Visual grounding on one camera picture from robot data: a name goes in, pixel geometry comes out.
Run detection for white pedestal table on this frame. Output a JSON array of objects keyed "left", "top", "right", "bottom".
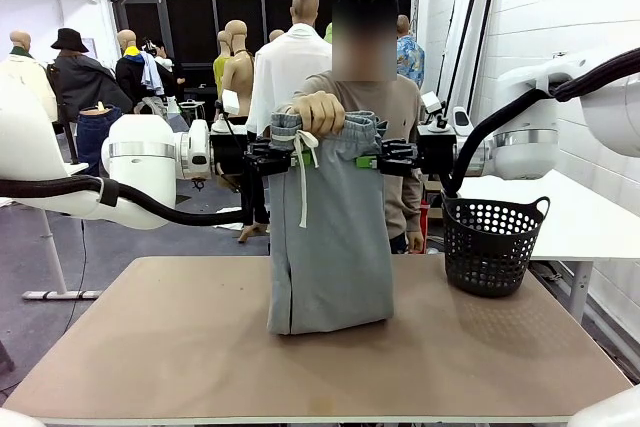
[{"left": 22, "top": 161, "right": 104, "bottom": 301}]

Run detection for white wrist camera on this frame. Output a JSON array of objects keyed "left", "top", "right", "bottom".
[
  {"left": 420, "top": 90, "right": 450, "bottom": 132},
  {"left": 215, "top": 89, "right": 242, "bottom": 136}
]

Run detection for person's right hand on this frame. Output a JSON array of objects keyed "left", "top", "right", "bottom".
[{"left": 291, "top": 90, "right": 347, "bottom": 137}]

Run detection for right arm black cable sleeve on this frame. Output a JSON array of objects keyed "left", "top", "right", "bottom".
[{"left": 442, "top": 49, "right": 640, "bottom": 198}]

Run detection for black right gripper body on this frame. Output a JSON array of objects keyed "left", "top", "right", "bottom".
[{"left": 417, "top": 126, "right": 459, "bottom": 177}]

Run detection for left arm black cable sleeve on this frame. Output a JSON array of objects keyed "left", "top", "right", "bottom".
[{"left": 0, "top": 174, "right": 251, "bottom": 229}]

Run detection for mannequin in white shirt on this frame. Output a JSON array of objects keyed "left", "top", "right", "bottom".
[{"left": 244, "top": 0, "right": 335, "bottom": 139}]

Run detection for black framed white panel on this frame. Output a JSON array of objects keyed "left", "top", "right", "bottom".
[
  {"left": 433, "top": 0, "right": 484, "bottom": 113},
  {"left": 457, "top": 0, "right": 501, "bottom": 113}
]

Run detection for mannequin in yellow-green top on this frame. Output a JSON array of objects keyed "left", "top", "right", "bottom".
[{"left": 213, "top": 30, "right": 234, "bottom": 98}]

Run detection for tan mannequin in black trousers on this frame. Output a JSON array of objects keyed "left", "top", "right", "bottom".
[{"left": 215, "top": 20, "right": 272, "bottom": 244}]

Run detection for arm black cable sleeve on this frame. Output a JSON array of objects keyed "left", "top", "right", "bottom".
[
  {"left": 0, "top": 174, "right": 251, "bottom": 229},
  {"left": 442, "top": 49, "right": 640, "bottom": 198}
]

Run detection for person in beige sweater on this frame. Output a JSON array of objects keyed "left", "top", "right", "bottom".
[{"left": 279, "top": 0, "right": 426, "bottom": 255}]

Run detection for black perforated plastic basket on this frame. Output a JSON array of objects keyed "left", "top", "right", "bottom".
[{"left": 440, "top": 194, "right": 551, "bottom": 298}]

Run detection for background person in black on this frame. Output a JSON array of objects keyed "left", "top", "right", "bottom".
[{"left": 143, "top": 38, "right": 187, "bottom": 98}]

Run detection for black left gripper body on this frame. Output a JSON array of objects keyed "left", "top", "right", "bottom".
[{"left": 210, "top": 130, "right": 250, "bottom": 177}]

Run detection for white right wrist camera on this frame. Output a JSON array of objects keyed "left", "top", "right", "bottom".
[{"left": 420, "top": 90, "right": 450, "bottom": 132}]

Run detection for mannequin with black hat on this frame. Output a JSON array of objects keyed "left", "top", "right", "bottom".
[{"left": 47, "top": 28, "right": 134, "bottom": 123}]

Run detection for white rectangular table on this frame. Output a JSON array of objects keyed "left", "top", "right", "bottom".
[{"left": 457, "top": 169, "right": 640, "bottom": 324}]

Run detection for person's left forearm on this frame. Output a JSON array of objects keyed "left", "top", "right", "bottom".
[{"left": 384, "top": 174, "right": 424, "bottom": 236}]

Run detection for cream drawstring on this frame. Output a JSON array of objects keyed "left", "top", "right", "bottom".
[{"left": 272, "top": 129, "right": 320, "bottom": 229}]

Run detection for grey training pants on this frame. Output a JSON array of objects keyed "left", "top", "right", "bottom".
[{"left": 266, "top": 110, "right": 396, "bottom": 337}]

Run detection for white metal stool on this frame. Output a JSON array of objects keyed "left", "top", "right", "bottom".
[{"left": 177, "top": 99, "right": 208, "bottom": 124}]

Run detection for red object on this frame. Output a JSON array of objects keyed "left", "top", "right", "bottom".
[{"left": 418, "top": 199, "right": 432, "bottom": 249}]

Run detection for mannequin in cream jacket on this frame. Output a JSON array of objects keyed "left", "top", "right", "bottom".
[{"left": 0, "top": 30, "right": 60, "bottom": 123}]

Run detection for crumpled white cloth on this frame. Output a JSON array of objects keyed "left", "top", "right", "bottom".
[{"left": 213, "top": 206, "right": 245, "bottom": 232}]

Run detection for half mannequin in blue jeans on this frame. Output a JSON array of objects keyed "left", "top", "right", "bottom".
[{"left": 75, "top": 102, "right": 124, "bottom": 178}]

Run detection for mannequin with yellow scarf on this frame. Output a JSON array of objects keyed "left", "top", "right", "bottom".
[{"left": 115, "top": 29, "right": 176, "bottom": 117}]

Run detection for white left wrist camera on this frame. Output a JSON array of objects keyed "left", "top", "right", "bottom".
[{"left": 215, "top": 89, "right": 242, "bottom": 136}]

